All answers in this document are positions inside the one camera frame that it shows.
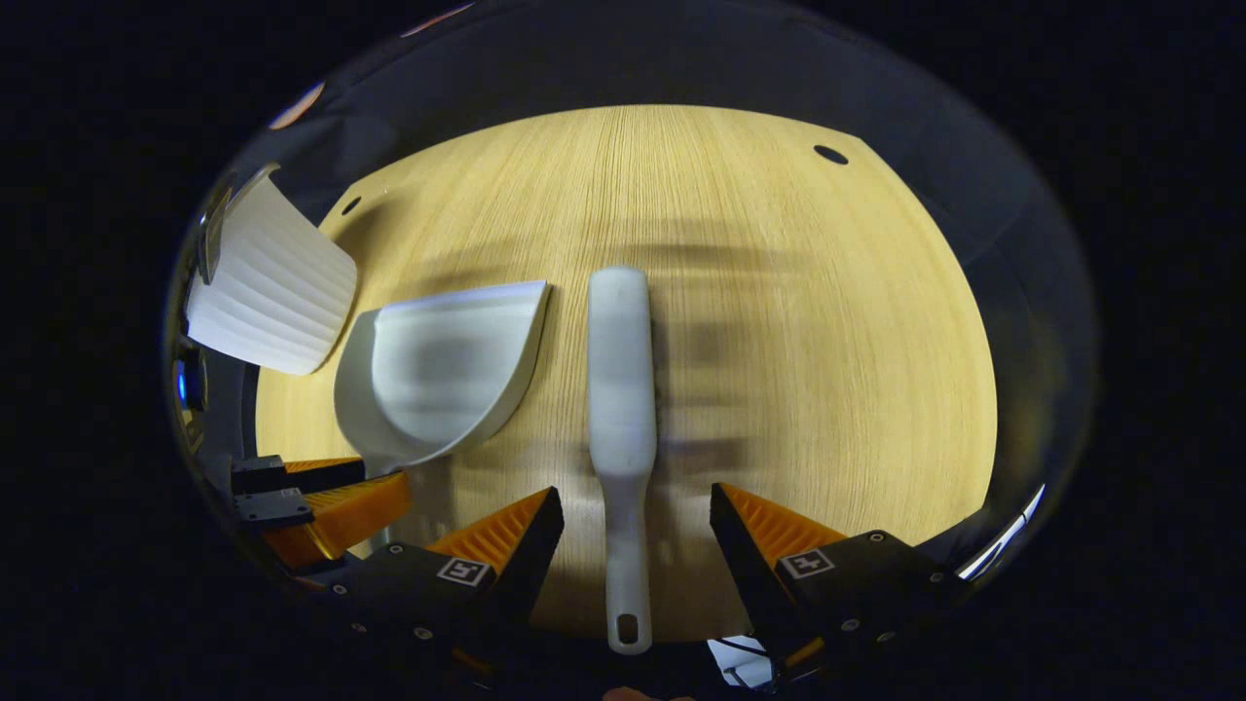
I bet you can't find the grey dustpan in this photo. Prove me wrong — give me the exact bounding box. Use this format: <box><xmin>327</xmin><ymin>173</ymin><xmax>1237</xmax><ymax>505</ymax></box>
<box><xmin>333</xmin><ymin>280</ymin><xmax>552</xmax><ymax>478</ymax></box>

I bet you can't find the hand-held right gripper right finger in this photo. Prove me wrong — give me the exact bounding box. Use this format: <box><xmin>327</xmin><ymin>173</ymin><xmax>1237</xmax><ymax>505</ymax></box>
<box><xmin>709</xmin><ymin>482</ymin><xmax>974</xmax><ymax>683</ymax></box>

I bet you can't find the white paper sheet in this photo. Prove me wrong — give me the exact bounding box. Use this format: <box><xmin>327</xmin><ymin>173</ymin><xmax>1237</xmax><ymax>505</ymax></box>
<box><xmin>706</xmin><ymin>635</ymin><xmax>780</xmax><ymax>690</ymax></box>

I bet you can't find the silver metal clamp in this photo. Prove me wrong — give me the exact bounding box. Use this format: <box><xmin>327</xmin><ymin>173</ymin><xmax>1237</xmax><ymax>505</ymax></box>
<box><xmin>195</xmin><ymin>164</ymin><xmax>278</xmax><ymax>285</ymax></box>

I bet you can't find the small grey broom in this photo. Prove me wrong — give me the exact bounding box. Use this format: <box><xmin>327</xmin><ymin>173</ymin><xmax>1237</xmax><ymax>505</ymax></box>
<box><xmin>587</xmin><ymin>266</ymin><xmax>659</xmax><ymax>655</ymax></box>

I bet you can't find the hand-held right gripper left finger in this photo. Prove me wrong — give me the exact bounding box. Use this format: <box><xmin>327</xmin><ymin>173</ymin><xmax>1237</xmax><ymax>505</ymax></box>
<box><xmin>311</xmin><ymin>485</ymin><xmax>568</xmax><ymax>683</ymax></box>

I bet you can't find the white ribbed garbage bin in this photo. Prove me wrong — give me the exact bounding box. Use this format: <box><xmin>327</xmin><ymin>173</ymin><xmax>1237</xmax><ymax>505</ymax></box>
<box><xmin>185</xmin><ymin>175</ymin><xmax>359</xmax><ymax>377</ymax></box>

